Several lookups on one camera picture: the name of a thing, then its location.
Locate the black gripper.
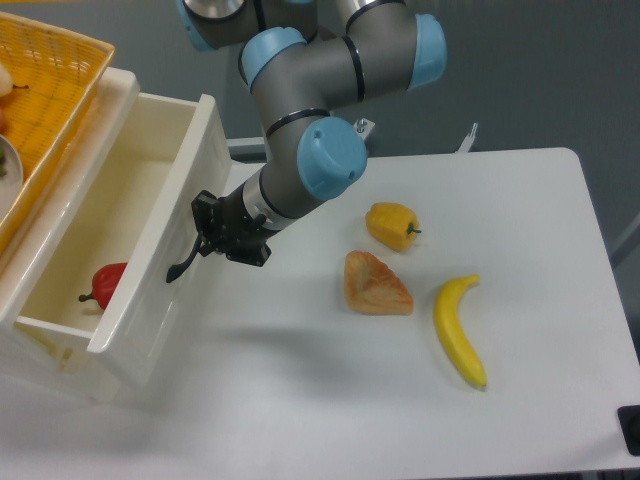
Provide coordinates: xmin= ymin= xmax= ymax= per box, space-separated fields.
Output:
xmin=191 ymin=182 xmax=275 ymax=267

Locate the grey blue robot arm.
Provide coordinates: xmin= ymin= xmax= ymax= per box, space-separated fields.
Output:
xmin=177 ymin=1 xmax=447 ymax=266

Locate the white drawer cabinet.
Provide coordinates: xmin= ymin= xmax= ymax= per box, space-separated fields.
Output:
xmin=1 ymin=68 xmax=140 ymax=400

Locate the red bell pepper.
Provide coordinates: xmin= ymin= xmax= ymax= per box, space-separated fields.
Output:
xmin=78 ymin=262 xmax=127 ymax=310

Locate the toy croissant pastry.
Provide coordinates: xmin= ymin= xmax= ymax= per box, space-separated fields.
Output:
xmin=343 ymin=250 xmax=414 ymax=315

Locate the yellow bell pepper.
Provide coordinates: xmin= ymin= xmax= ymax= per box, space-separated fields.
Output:
xmin=365 ymin=202 xmax=422 ymax=252

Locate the yellow banana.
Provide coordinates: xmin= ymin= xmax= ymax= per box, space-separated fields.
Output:
xmin=433 ymin=274 xmax=488 ymax=390

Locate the yellow woven basket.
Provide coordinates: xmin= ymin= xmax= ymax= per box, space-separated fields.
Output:
xmin=1 ymin=12 xmax=115 ymax=250

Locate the pale pear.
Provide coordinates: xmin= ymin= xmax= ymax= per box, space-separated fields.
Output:
xmin=0 ymin=64 xmax=29 ymax=97

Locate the black corner device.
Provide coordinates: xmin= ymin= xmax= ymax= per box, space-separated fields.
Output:
xmin=617 ymin=405 xmax=640 ymax=457

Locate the white table bracket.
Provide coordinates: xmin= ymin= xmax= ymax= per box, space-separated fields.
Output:
xmin=456 ymin=122 xmax=479 ymax=153

